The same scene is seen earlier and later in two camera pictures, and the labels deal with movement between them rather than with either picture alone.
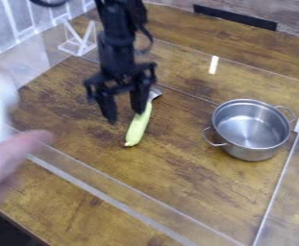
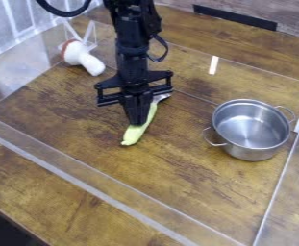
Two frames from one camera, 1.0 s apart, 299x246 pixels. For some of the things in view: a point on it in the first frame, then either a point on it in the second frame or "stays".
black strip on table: (265, 24) stays
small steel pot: (251, 128) stays
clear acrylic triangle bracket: (78, 44) stays
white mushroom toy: (1, 100) to (78, 54)
